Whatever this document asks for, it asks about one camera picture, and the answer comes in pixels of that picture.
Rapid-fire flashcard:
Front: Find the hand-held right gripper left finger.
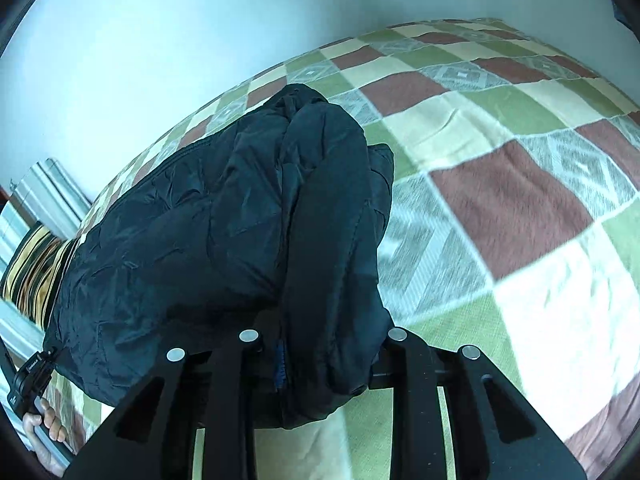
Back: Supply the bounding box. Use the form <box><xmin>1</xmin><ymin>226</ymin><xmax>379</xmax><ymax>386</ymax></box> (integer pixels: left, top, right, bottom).
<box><xmin>64</xmin><ymin>329</ymin><xmax>290</xmax><ymax>480</ymax></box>

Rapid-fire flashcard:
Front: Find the striped pillow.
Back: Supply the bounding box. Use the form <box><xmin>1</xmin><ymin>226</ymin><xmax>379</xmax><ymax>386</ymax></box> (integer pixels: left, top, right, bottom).
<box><xmin>0</xmin><ymin>222</ymin><xmax>81</xmax><ymax>331</ymax></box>

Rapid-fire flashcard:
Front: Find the person's left hand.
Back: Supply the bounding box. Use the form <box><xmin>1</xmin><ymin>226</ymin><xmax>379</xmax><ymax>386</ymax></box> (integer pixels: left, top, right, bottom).
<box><xmin>21</xmin><ymin>397</ymin><xmax>71</xmax><ymax>477</ymax></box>

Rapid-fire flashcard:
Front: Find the checkered bedspread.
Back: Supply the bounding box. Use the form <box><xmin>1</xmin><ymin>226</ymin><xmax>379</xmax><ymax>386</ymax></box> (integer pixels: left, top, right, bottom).
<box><xmin>50</xmin><ymin>17</ymin><xmax>640</xmax><ymax>480</ymax></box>

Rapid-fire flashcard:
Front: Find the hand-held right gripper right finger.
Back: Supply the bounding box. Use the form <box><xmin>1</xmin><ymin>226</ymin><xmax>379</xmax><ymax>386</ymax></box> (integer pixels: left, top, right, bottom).
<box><xmin>370</xmin><ymin>326</ymin><xmax>590</xmax><ymax>480</ymax></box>

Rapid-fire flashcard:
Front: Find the black quilted jacket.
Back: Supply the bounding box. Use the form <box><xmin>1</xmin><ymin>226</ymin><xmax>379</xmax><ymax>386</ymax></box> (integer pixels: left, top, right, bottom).
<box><xmin>42</xmin><ymin>82</ymin><xmax>396</xmax><ymax>430</ymax></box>

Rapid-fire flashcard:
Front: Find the striped upholstered headboard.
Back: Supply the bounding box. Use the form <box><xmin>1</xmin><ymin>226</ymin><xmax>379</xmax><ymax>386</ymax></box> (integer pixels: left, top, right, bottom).
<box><xmin>0</xmin><ymin>157</ymin><xmax>93</xmax><ymax>361</ymax></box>

